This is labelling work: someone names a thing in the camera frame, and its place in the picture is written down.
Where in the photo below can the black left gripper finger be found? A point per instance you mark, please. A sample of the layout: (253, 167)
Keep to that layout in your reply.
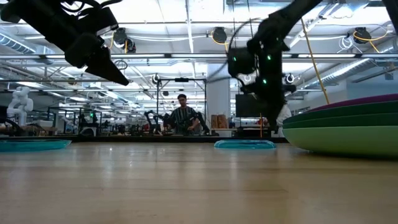
(107, 70)

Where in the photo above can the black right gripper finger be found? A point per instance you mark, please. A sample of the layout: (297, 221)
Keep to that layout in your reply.
(273, 115)

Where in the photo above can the teal plate with crossed tape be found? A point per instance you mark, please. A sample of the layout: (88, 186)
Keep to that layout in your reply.
(244, 144)

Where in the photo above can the dark green plastic plate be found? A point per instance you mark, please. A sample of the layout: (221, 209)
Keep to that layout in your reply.
(373, 120)
(373, 109)

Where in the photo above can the purple plastic plate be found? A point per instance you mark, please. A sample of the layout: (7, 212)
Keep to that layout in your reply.
(373, 101)

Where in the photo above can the teal plate with tape strip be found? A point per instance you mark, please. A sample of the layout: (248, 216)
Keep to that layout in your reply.
(31, 145)

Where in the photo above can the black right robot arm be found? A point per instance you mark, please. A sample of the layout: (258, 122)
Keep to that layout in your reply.
(289, 15)

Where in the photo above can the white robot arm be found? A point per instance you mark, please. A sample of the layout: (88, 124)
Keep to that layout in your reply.
(20, 104)

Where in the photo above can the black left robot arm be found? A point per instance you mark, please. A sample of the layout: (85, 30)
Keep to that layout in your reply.
(37, 21)

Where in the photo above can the black computer monitor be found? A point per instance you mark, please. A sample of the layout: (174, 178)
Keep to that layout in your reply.
(247, 105)

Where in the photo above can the brown cardboard box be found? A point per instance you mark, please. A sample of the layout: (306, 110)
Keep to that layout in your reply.
(219, 121)

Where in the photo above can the light green plastic plate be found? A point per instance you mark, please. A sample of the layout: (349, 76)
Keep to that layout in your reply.
(342, 140)

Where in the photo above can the person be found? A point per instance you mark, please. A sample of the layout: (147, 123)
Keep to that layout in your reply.
(183, 118)

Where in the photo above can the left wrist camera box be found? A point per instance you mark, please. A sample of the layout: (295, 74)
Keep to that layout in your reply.
(107, 18)

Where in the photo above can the black camera rig frame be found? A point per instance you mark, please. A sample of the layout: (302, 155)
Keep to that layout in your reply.
(182, 80)

